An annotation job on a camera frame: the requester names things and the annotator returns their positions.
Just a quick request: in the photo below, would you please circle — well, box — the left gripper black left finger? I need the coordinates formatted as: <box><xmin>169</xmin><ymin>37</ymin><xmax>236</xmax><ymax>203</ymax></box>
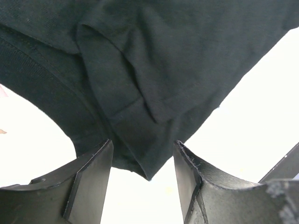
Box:
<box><xmin>0</xmin><ymin>140</ymin><xmax>114</xmax><ymax>224</ymax></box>

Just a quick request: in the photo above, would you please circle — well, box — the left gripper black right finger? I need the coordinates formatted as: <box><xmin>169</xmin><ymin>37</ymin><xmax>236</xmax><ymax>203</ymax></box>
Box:
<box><xmin>173</xmin><ymin>141</ymin><xmax>299</xmax><ymax>224</ymax></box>

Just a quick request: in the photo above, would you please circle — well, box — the black t shirt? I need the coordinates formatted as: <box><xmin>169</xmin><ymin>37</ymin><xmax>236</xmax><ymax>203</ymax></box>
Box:
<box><xmin>0</xmin><ymin>0</ymin><xmax>299</xmax><ymax>180</ymax></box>

